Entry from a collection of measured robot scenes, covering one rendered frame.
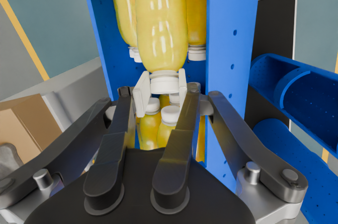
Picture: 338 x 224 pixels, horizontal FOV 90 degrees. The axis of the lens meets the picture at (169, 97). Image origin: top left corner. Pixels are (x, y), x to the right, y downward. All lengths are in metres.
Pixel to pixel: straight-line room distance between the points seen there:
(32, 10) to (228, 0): 1.68
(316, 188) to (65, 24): 1.96
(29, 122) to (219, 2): 0.51
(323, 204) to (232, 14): 1.10
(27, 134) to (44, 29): 1.31
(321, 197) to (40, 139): 1.23
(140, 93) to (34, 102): 0.45
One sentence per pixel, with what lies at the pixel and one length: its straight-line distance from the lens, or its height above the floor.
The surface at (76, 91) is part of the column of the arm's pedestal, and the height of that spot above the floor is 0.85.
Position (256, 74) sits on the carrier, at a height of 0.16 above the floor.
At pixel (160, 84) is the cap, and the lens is 0.21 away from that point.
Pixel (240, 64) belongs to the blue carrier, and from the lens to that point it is 0.26.
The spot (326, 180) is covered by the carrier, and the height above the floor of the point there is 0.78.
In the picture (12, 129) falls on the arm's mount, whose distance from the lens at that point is 0.58.
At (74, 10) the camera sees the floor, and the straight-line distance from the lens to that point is 1.63.
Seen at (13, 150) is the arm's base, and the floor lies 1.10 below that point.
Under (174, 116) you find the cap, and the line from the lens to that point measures 0.31.
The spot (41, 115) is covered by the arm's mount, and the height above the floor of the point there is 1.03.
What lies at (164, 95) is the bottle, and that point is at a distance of 0.46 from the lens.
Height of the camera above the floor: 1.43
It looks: 66 degrees down
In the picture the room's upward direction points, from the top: 175 degrees counter-clockwise
